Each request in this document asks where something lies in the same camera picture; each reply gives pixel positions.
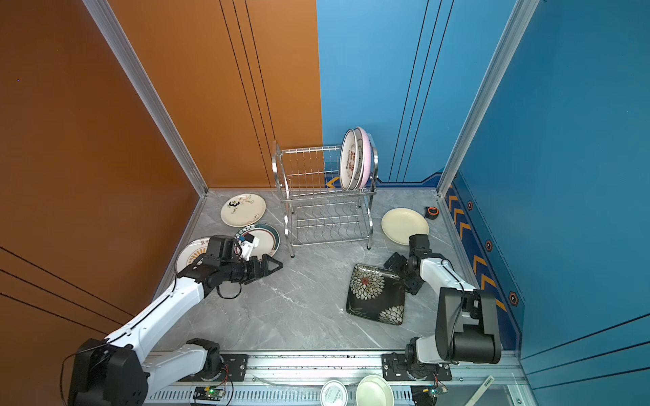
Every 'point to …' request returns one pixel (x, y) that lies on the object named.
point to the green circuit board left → (208, 393)
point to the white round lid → (333, 393)
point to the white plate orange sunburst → (190, 252)
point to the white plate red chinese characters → (349, 160)
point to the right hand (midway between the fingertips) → (391, 273)
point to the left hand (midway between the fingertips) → (275, 267)
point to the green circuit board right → (431, 392)
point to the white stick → (481, 391)
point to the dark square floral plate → (376, 293)
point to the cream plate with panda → (243, 210)
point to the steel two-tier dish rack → (317, 210)
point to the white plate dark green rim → (269, 240)
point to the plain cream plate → (399, 224)
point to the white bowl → (374, 391)
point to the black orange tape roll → (431, 212)
